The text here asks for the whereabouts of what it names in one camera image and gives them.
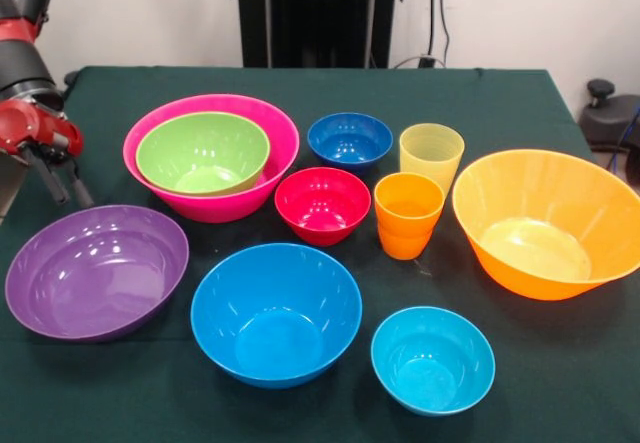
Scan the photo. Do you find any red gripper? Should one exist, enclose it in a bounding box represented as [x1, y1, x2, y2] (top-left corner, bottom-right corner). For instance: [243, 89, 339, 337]
[0, 98, 95, 209]

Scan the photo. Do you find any purple plastic bowl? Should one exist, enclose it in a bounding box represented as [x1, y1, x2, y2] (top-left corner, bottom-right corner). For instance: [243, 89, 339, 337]
[4, 204, 190, 343]

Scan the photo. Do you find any green plastic bowl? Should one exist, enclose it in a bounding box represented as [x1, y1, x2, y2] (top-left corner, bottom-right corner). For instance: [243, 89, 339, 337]
[135, 111, 272, 197]

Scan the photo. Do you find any large pink plastic bowl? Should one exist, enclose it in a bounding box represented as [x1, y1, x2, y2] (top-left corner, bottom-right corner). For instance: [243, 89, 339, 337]
[122, 93, 301, 224]

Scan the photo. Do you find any small red plastic bowl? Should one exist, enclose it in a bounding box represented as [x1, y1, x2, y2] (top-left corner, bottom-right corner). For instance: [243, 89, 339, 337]
[273, 166, 372, 248]

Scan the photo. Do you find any medium blue plastic bowl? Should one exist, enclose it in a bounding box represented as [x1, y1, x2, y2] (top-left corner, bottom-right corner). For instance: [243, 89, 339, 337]
[190, 242, 364, 390]

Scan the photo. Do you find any small dark blue bowl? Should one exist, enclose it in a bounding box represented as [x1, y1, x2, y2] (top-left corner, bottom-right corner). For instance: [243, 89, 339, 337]
[306, 111, 395, 174]

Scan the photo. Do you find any orange plastic cup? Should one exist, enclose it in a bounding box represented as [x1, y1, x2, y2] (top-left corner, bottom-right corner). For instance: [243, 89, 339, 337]
[373, 172, 446, 238]
[377, 220, 434, 262]

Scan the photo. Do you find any yellow plastic cup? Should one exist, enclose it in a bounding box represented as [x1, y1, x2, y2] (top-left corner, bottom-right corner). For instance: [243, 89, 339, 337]
[398, 122, 467, 199]

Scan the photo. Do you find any small light blue bowl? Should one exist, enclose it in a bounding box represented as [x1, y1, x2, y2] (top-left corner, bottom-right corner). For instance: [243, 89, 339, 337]
[370, 305, 497, 418]

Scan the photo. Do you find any dark green tablecloth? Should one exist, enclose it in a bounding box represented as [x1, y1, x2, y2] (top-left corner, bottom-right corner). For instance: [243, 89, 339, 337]
[0, 65, 640, 443]

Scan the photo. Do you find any large orange plastic bowl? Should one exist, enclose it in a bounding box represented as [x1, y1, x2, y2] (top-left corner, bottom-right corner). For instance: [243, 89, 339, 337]
[451, 148, 640, 302]

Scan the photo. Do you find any black wall cable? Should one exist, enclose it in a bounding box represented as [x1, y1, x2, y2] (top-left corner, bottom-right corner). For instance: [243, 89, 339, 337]
[427, 0, 452, 67]

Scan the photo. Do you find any blue cable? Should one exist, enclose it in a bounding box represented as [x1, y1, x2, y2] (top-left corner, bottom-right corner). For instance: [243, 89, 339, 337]
[605, 111, 640, 174]

